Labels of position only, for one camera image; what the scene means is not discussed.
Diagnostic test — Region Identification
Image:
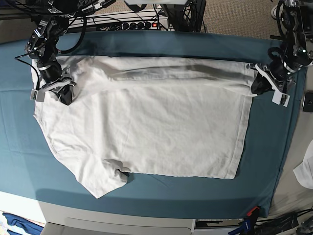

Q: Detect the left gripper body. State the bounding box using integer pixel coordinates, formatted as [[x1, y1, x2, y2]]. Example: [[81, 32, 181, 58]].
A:
[[246, 58, 297, 94]]

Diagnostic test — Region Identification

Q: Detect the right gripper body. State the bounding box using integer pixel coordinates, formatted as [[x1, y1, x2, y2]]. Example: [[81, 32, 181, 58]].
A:
[[37, 61, 76, 94]]

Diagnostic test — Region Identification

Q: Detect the white T-shirt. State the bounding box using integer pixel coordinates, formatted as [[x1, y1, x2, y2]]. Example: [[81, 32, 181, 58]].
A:
[[34, 56, 257, 198]]

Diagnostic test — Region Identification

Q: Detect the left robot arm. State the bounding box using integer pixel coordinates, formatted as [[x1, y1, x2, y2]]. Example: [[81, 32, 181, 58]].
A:
[[248, 0, 313, 95]]

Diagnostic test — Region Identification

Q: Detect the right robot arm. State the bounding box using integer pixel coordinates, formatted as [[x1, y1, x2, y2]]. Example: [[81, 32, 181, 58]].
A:
[[15, 0, 87, 105]]

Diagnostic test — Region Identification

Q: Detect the small grey device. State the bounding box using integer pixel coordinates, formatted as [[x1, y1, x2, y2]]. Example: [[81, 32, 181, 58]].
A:
[[302, 91, 313, 113]]

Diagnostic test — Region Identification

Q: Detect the teal table cloth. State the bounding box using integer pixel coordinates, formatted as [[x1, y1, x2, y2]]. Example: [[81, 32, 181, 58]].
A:
[[0, 31, 306, 219]]

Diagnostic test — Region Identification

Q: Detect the white cloth right edge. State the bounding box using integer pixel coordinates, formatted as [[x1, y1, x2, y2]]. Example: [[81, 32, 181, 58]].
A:
[[293, 141, 313, 189]]

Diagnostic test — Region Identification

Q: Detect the black power strip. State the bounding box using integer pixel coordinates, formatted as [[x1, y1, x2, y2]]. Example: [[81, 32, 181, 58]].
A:
[[103, 21, 168, 31]]

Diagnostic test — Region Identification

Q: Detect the white storage bin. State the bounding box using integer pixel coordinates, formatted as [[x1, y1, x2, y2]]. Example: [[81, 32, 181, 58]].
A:
[[41, 218, 192, 235]]

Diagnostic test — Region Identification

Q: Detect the orange black clamp bottom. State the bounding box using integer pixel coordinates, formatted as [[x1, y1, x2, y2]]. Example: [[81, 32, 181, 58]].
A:
[[247, 206, 261, 220]]

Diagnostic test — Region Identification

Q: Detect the blue cloth bottom left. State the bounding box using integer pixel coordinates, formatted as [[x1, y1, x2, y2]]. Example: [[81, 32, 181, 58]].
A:
[[0, 212, 44, 235]]

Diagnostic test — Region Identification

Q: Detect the blue clamp bottom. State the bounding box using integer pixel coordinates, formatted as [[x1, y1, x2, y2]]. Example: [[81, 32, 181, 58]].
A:
[[228, 218, 256, 235]]

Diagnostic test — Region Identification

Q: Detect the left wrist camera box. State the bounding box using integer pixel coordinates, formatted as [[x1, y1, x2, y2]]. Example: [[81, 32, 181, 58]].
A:
[[272, 91, 290, 107]]

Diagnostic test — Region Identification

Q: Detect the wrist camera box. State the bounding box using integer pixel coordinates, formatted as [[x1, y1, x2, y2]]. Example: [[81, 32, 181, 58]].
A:
[[272, 91, 290, 107], [30, 89, 45, 102]]

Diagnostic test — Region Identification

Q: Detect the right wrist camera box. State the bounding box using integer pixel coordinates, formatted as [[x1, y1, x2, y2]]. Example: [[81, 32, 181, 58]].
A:
[[30, 89, 45, 102]]

